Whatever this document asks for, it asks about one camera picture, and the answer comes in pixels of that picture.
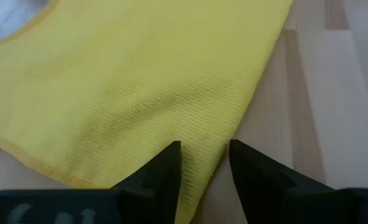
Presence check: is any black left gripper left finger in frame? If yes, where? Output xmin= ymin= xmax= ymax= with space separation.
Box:
xmin=0 ymin=140 xmax=183 ymax=224

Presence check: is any yellow microfiber towel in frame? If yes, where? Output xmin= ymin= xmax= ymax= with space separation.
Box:
xmin=0 ymin=0 xmax=295 ymax=224

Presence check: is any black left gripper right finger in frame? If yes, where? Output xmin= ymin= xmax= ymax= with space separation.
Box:
xmin=229 ymin=139 xmax=368 ymax=224

